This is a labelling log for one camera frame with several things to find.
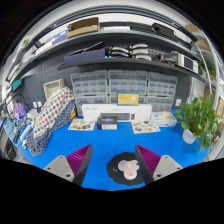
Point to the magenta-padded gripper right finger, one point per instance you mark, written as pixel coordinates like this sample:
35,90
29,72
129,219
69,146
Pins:
166,166

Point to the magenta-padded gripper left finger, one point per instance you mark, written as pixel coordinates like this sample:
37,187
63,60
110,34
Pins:
60,166

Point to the pink computer mouse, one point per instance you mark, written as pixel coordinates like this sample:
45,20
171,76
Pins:
129,176

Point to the black cartoon-eyed mouse pad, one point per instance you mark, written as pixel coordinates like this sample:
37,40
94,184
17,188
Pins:
113,170

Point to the large colourful sticker sheet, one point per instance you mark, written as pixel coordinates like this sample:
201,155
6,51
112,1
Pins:
146,128

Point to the white and blue glove box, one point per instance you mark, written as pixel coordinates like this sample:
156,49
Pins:
163,120

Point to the small colourful sticker sheet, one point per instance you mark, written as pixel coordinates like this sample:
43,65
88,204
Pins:
81,125

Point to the polka dot fabric bundle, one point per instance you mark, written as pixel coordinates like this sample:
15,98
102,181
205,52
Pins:
50,120

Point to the green plant in white pot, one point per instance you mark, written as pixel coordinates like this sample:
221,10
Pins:
196,116

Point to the long white keyboard box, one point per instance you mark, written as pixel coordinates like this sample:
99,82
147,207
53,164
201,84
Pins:
91,111

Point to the small black box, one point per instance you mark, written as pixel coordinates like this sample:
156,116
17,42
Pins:
107,123

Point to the yellow product box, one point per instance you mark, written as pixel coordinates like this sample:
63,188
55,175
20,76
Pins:
128,99

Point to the white wicker basket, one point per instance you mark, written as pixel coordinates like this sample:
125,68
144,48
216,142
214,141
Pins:
53,88

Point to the white wall socket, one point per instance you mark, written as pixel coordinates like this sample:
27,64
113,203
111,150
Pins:
178,102

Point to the dark wall shelf unit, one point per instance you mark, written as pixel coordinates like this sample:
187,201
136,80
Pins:
100,62

